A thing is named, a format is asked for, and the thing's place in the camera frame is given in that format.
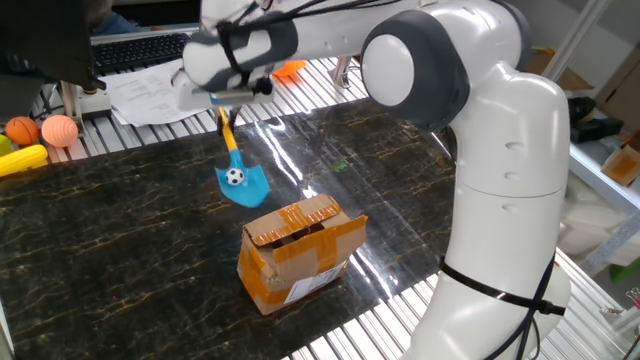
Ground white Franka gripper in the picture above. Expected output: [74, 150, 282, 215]
[172, 69, 276, 136]

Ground blue yellow toy shovel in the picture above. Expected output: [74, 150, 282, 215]
[214, 107, 271, 209]

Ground orange plastic toy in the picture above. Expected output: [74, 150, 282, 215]
[272, 59, 307, 78]

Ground printed white paper sheets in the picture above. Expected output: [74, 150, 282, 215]
[99, 59, 211, 127]

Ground black computer keyboard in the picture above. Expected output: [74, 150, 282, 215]
[91, 32, 194, 75]

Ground white stand base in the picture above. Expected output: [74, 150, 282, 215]
[79, 91, 112, 120]

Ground person in blue shirt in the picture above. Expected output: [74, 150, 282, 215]
[89, 0, 141, 36]

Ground black marble pattern mat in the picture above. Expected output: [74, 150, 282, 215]
[0, 97, 456, 360]

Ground cardboard box with orange tape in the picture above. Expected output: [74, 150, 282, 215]
[236, 193, 369, 316]

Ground peach ribbed toy ball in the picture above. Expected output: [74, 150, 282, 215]
[40, 114, 80, 149]

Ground black computer monitor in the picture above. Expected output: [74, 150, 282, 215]
[0, 0, 107, 92]

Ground orange toy basketball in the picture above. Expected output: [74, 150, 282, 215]
[4, 116, 40, 147]

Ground yellow toy corn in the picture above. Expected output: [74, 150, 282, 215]
[0, 144, 49, 178]

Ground flat brown cardboard sheet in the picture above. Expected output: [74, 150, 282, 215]
[529, 47, 595, 92]

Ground black device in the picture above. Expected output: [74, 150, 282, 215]
[567, 97, 625, 144]

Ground white plastic bags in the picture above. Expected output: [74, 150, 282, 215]
[557, 174, 640, 266]

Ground small taped cardboard box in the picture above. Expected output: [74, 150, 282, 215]
[601, 130, 640, 187]

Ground green plastic item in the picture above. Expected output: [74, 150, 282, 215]
[609, 259, 640, 285]

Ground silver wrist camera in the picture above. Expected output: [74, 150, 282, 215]
[209, 89, 257, 107]

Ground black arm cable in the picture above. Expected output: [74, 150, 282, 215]
[214, 0, 401, 89]

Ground small aluminium bracket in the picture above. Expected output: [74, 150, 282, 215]
[328, 55, 355, 90]

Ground black strap around arm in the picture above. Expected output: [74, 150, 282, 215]
[438, 254, 566, 360]

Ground tall aluminium post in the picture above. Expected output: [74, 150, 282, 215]
[542, 0, 612, 84]

